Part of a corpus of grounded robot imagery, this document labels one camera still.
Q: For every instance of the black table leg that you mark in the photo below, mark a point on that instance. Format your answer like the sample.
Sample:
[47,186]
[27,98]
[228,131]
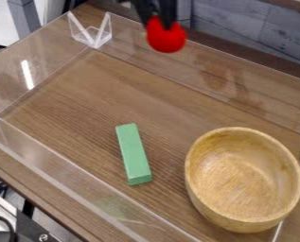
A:
[28,209]

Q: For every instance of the red plush fruit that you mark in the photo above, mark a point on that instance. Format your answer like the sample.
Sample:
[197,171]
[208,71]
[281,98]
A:
[165,40]

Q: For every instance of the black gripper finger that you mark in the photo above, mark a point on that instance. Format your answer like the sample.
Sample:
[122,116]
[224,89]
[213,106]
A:
[145,9]
[167,12]

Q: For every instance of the clear acrylic tray enclosure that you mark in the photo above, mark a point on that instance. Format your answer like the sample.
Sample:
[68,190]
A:
[67,94]

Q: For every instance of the black clamp bracket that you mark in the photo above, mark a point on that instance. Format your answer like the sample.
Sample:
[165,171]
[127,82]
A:
[30,232]

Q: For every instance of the wooden bowl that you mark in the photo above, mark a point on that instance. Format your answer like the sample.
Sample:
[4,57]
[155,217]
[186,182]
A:
[242,179]

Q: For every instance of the grey post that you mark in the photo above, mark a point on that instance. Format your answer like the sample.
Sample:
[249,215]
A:
[24,16]

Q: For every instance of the green rectangular block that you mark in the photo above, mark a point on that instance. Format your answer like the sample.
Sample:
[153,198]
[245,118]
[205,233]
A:
[134,155]

